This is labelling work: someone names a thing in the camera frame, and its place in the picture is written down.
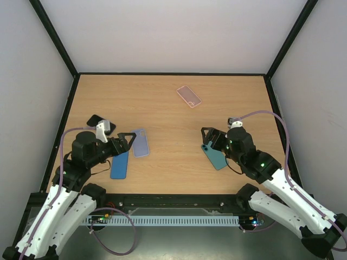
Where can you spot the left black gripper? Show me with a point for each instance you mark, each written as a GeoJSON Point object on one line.
{"type": "Point", "coordinates": [117, 150]}

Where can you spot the black frame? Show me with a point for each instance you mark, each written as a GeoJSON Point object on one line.
{"type": "Point", "coordinates": [46, 22]}

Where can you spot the black phone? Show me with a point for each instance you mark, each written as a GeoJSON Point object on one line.
{"type": "Point", "coordinates": [95, 119]}

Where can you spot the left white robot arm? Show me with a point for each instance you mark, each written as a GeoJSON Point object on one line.
{"type": "Point", "coordinates": [70, 199]}

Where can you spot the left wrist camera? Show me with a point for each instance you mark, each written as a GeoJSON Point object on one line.
{"type": "Point", "coordinates": [102, 128]}

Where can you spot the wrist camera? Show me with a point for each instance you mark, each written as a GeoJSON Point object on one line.
{"type": "Point", "coordinates": [102, 128]}
{"type": "Point", "coordinates": [234, 122]}

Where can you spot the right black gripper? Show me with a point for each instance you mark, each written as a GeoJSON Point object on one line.
{"type": "Point", "coordinates": [215, 138]}

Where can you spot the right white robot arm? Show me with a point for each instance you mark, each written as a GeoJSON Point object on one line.
{"type": "Point", "coordinates": [318, 228]}

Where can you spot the blue phone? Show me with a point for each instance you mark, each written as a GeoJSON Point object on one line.
{"type": "Point", "coordinates": [119, 166]}

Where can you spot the pink phone case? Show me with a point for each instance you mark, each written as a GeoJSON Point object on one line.
{"type": "Point", "coordinates": [189, 96]}

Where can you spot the lavender phone case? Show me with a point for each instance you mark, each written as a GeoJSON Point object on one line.
{"type": "Point", "coordinates": [140, 145]}

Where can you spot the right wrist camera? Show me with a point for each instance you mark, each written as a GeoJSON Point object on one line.
{"type": "Point", "coordinates": [234, 122]}

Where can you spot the light blue cable duct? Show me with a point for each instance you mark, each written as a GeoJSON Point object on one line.
{"type": "Point", "coordinates": [222, 221]}

